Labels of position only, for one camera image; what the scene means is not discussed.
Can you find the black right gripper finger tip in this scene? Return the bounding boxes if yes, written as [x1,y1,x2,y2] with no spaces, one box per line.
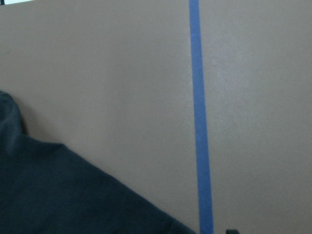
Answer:
[226,229,238,234]

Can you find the black printed t-shirt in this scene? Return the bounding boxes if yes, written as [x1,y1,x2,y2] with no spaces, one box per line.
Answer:
[0,92,192,234]

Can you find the blue tape grid lines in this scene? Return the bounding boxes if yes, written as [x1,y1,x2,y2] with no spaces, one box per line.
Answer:
[189,0,214,234]

